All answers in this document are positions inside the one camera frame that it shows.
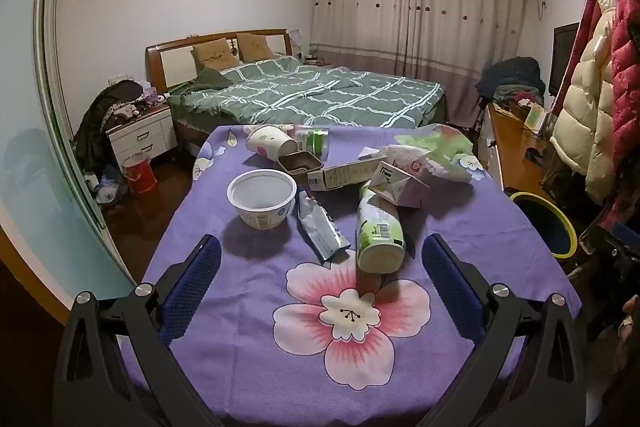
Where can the white printed paper cup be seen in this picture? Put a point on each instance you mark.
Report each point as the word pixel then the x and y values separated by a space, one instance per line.
pixel 270 141

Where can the green checked duvet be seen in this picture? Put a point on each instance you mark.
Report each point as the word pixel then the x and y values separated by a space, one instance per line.
pixel 310 92

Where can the white paper scrap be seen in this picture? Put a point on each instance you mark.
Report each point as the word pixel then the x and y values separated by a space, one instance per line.
pixel 369 153

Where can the wooden desk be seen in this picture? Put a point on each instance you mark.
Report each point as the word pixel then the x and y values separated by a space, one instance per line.
pixel 515 152

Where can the silver foil packet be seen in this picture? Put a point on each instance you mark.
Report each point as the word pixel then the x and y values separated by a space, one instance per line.
pixel 320 232

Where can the brown rectangular tray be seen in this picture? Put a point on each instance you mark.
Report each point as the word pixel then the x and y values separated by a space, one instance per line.
pixel 300 163

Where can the black television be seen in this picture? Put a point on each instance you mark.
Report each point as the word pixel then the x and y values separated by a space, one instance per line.
pixel 564 57

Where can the pink and white milk carton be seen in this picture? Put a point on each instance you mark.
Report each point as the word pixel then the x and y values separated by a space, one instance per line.
pixel 405 192

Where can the clear jar with green label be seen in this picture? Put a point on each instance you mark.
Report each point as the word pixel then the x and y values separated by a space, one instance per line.
pixel 314 142

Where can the green and white box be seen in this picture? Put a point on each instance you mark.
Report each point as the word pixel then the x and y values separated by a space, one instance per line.
pixel 535 117

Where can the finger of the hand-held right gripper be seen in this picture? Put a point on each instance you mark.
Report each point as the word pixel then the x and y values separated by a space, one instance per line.
pixel 600 241

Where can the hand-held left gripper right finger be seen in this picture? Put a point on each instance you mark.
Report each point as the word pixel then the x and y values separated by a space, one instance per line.
pixel 450 287

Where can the white plastic bag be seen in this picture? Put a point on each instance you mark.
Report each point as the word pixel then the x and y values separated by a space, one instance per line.
pixel 415 159

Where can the white nightstand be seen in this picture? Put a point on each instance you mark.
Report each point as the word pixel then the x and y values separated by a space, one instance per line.
pixel 145 134

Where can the long white carton box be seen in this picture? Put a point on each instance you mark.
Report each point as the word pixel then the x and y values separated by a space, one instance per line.
pixel 345 174

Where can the dark green cloth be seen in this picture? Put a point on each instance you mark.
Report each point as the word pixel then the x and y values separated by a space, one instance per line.
pixel 207 79

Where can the dark clothes pile on nightstand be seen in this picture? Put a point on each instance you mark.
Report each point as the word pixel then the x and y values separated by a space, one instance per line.
pixel 100 117

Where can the cream puffer jacket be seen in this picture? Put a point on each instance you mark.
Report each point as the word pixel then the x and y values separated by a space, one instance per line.
pixel 585 107

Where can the sliding glass door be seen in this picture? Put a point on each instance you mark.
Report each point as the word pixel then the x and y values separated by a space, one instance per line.
pixel 30 157

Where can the purple floral tablecloth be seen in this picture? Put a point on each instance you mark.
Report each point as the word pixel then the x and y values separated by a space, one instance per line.
pixel 260 307

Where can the white paper bowl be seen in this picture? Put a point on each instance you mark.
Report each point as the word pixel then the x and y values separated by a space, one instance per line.
pixel 260 193

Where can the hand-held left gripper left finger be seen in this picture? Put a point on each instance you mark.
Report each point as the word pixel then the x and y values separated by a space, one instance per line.
pixel 195 287

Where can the dark bedside table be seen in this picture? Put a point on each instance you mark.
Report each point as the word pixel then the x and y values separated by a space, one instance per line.
pixel 315 59

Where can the pile of dark clothes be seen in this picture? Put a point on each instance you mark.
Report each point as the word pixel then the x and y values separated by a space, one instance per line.
pixel 510 79

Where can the brown pillow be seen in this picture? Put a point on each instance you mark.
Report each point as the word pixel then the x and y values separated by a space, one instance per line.
pixel 255 47
pixel 215 53

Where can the white wall socket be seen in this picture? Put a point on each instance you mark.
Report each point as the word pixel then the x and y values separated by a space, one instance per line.
pixel 117 79

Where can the red puffer jacket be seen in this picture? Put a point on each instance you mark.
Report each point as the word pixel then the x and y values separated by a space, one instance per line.
pixel 625 82

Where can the red bucket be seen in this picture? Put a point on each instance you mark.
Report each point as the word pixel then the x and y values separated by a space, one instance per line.
pixel 140 174

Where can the person's right hand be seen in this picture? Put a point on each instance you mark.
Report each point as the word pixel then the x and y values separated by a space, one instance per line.
pixel 632 332

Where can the wooden bed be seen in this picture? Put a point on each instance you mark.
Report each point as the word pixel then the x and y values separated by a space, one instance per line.
pixel 170 62

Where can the white plastic bottle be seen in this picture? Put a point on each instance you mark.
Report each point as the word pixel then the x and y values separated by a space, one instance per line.
pixel 380 237

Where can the yellow rimmed trash bin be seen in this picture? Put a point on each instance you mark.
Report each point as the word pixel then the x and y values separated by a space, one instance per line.
pixel 545 222

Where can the plastic bags on floor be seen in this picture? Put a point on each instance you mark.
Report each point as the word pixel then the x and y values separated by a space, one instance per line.
pixel 107 189

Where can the pink and white curtain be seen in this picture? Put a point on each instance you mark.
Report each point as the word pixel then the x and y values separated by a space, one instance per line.
pixel 400 7

